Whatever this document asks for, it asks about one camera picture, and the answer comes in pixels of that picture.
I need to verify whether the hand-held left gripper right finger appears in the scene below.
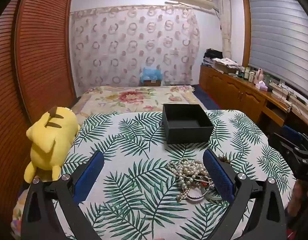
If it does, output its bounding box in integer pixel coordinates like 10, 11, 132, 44
202, 149, 287, 240

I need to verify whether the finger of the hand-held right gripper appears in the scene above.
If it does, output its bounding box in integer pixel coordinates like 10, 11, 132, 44
281, 125, 307, 145
267, 132, 299, 157

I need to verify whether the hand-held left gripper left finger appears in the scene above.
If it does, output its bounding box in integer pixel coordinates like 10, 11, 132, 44
21, 151, 105, 240

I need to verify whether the silver bangle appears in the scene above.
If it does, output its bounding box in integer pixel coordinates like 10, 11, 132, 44
184, 191, 207, 201

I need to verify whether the white pearl necklace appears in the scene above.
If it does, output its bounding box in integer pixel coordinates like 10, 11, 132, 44
167, 158, 215, 203

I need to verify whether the black box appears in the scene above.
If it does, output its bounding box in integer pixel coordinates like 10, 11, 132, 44
162, 103, 214, 145

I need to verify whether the person's right hand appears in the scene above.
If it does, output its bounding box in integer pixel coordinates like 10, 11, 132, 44
287, 179, 306, 217

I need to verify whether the white power strip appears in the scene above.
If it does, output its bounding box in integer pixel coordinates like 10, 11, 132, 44
269, 82, 308, 106

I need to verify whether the green leaf print tablecloth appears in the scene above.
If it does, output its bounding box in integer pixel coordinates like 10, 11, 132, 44
59, 109, 297, 240

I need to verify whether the yellow plush toy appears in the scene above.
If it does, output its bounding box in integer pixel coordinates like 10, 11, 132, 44
24, 107, 81, 183

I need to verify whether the pink tissue pack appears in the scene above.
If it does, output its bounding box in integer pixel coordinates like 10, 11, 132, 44
255, 80, 269, 91

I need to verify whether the row of small bottles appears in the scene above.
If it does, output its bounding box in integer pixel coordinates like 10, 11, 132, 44
243, 66, 271, 84

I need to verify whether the long wooden cabinet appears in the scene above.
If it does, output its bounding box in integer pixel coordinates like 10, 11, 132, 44
199, 64, 308, 142

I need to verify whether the dark blue bed sheet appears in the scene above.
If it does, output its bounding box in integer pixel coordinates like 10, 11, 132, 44
193, 84, 222, 111

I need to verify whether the floral bedspread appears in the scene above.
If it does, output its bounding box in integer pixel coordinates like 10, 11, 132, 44
70, 85, 202, 121

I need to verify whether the flat cardboard box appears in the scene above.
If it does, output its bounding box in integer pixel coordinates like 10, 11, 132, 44
214, 62, 237, 75

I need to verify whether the white patterned cloth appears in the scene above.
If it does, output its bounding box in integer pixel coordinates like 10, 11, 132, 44
212, 57, 238, 68

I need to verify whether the grey window blind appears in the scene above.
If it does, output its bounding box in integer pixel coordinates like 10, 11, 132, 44
246, 0, 308, 93

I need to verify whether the wooden louvered wardrobe door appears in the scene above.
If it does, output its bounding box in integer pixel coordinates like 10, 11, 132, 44
0, 0, 32, 229
15, 0, 77, 124

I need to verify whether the stack of dark clothes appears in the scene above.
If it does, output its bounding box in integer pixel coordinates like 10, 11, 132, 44
202, 48, 224, 67

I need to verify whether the blue plastic bag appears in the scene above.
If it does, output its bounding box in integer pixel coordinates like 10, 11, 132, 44
141, 67, 164, 83

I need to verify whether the white wrapped pipe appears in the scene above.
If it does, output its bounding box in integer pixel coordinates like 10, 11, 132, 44
216, 0, 232, 58

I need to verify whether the circle pattern sheer curtain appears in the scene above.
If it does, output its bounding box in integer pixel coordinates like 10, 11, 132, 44
69, 4, 201, 88

